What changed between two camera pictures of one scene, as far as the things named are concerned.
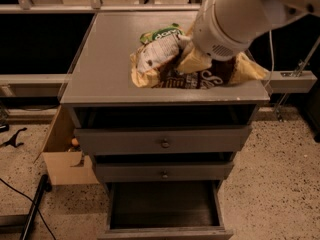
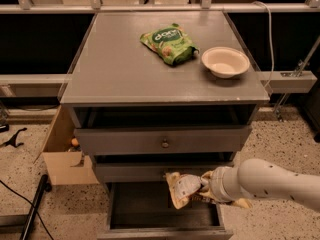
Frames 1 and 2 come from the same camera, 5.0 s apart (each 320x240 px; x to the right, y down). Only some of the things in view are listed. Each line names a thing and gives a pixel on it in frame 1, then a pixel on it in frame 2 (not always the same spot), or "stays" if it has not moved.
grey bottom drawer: [165, 210] stays
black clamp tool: [12, 140] stays
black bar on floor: [45, 186] stays
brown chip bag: [222, 72] -> [183, 187]
